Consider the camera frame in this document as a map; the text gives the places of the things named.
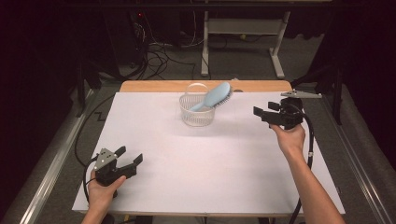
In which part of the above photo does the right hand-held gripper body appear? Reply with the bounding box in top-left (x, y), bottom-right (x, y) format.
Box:
top-left (261, 90), bottom-right (323, 131)

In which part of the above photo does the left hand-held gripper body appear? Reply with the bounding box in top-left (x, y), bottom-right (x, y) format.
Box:
top-left (93, 147), bottom-right (138, 188)

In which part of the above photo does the light blue hairbrush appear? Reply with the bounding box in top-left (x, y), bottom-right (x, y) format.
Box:
top-left (189, 81), bottom-right (233, 113)

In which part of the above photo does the clear plastic basket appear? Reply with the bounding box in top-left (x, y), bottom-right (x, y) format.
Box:
top-left (178, 82), bottom-right (218, 128)

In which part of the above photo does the person's left hand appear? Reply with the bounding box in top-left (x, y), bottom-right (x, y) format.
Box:
top-left (88, 170), bottom-right (127, 213)

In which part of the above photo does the person's right hand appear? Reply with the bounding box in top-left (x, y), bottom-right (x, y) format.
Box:
top-left (269, 123), bottom-right (306, 160)

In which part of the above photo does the black metal stand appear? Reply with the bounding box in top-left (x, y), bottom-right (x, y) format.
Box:
top-left (74, 60), bottom-right (122, 118)
top-left (290, 62), bottom-right (345, 125)

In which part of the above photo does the white table cover sheet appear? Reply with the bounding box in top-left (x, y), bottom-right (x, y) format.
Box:
top-left (72, 91), bottom-right (346, 217)

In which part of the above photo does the dark computer tower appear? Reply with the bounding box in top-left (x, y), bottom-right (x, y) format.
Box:
top-left (104, 10), bottom-right (148, 68)

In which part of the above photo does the left hand-held gripper black cable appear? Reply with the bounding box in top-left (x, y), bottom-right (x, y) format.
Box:
top-left (82, 157), bottom-right (99, 203)

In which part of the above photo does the hand-held gripper black cable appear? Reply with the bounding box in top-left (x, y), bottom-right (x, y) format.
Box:
top-left (82, 157), bottom-right (99, 203)
top-left (288, 104), bottom-right (316, 224)

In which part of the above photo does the right hand-held gripper black cable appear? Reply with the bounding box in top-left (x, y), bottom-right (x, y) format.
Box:
top-left (288, 104), bottom-right (316, 224)

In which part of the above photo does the long black floor cable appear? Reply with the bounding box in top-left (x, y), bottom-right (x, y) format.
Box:
top-left (74, 92), bottom-right (117, 169)

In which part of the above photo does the aluminium floor rail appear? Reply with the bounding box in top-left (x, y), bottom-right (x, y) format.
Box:
top-left (320, 92), bottom-right (390, 224)
top-left (18, 90), bottom-right (94, 224)

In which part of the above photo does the white metal desk frame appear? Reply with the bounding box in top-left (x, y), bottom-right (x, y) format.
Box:
top-left (200, 10), bottom-right (292, 80)

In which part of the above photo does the tangle of floor cables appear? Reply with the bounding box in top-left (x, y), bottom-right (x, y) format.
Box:
top-left (134, 12), bottom-right (213, 80)

